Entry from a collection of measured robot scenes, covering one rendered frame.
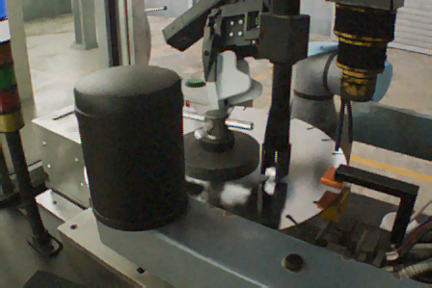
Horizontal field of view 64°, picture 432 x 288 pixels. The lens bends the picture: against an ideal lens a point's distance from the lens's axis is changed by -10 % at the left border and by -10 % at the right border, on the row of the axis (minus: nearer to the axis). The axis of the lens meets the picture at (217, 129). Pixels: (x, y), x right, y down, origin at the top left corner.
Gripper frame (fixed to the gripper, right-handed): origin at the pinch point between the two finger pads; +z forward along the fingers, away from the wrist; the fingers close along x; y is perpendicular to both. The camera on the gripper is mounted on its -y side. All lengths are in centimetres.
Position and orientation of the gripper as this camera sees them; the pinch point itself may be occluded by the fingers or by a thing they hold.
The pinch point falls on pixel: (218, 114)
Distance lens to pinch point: 51.0
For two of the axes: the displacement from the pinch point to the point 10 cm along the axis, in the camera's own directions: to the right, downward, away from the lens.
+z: -0.8, 9.9, -1.2
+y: 8.6, 0.1, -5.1
